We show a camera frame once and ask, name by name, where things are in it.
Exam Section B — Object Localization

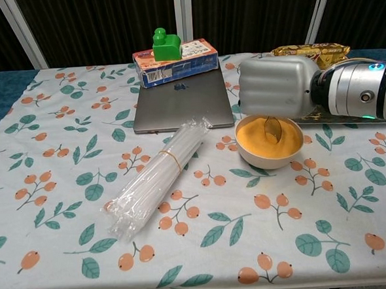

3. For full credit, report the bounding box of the floral printed tablecloth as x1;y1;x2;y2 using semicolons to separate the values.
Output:
0;44;386;289

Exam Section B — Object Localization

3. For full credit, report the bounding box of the orange and blue carton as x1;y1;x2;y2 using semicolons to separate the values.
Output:
131;37;221;89

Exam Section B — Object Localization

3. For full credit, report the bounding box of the tan rubber band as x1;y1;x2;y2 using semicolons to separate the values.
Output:
158;148;183;173

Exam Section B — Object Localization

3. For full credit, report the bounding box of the bundle of clear wrapped straws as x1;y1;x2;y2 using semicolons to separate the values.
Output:
97;116;220;245

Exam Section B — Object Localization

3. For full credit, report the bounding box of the green toy building block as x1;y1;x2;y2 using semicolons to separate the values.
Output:
150;26;184;62

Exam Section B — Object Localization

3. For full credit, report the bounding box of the gold snack packet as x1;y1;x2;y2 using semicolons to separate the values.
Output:
270;41;353;74

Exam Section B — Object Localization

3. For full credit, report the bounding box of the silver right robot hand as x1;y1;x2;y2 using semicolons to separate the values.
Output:
235;53;323;122

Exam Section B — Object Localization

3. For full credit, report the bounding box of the beige round bowl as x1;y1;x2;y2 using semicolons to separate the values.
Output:
232;110;307;173

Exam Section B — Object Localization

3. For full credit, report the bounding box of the grey closed laptop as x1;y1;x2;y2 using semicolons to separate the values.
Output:
129;65;236;136

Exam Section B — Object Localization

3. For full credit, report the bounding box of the rectangular stainless steel tray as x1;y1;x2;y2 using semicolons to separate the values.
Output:
289;103;386;133

